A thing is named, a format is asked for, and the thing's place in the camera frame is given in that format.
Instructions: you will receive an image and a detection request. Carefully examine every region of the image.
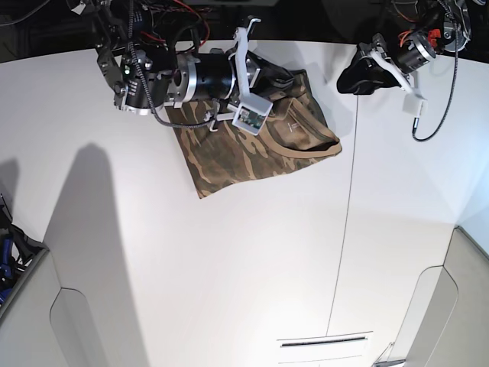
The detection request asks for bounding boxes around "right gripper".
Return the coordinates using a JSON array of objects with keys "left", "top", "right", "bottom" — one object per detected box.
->
[{"left": 164, "top": 17, "right": 295, "bottom": 132}]

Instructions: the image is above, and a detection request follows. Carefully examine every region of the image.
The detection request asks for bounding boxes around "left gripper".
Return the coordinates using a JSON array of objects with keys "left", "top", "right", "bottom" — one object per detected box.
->
[{"left": 336, "top": 32, "right": 436, "bottom": 96}]

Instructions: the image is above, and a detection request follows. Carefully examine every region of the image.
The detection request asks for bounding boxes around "camouflage T-shirt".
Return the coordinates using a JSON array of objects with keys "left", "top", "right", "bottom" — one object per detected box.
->
[{"left": 167, "top": 70, "right": 342, "bottom": 198}]

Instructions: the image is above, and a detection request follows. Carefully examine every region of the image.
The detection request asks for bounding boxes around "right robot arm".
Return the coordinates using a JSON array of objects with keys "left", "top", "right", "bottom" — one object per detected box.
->
[{"left": 67, "top": 1, "right": 294, "bottom": 135}]

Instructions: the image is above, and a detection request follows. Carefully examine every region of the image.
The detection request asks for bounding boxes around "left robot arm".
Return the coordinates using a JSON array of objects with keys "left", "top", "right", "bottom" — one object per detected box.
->
[{"left": 337, "top": 1, "right": 471, "bottom": 96}]

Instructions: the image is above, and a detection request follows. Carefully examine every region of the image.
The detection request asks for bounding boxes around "grey right chair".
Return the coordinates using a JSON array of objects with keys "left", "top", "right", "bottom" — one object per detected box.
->
[{"left": 388, "top": 228, "right": 488, "bottom": 366}]

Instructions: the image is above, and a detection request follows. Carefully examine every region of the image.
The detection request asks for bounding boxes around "grey chair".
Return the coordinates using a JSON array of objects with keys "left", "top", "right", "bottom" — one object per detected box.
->
[
  {"left": 0, "top": 248, "right": 152, "bottom": 367},
  {"left": 388, "top": 228, "right": 488, "bottom": 366}
]

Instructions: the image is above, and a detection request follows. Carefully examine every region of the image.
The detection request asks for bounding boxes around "blue and black clutter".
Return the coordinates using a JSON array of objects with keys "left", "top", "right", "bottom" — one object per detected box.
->
[{"left": 1, "top": 193, "right": 48, "bottom": 308}]

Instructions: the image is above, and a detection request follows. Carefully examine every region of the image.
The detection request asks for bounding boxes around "grey left chair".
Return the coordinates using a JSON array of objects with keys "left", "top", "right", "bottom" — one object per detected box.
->
[{"left": 0, "top": 248, "right": 152, "bottom": 367}]

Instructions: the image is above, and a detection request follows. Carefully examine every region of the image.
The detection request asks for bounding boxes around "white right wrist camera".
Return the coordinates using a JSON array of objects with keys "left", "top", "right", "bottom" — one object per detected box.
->
[{"left": 232, "top": 93, "right": 273, "bottom": 136}]

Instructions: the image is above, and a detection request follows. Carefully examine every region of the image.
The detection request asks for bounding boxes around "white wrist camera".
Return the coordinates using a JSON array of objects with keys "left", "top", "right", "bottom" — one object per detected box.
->
[
  {"left": 232, "top": 93, "right": 273, "bottom": 136},
  {"left": 402, "top": 93, "right": 428, "bottom": 118}
]

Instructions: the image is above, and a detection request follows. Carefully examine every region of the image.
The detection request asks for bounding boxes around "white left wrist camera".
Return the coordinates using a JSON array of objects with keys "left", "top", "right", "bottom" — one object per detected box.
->
[{"left": 402, "top": 93, "right": 428, "bottom": 118}]

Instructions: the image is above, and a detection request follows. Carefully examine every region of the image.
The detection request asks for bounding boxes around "black camera cable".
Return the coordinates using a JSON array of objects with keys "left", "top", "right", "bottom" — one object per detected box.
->
[{"left": 411, "top": 0, "right": 461, "bottom": 143}]

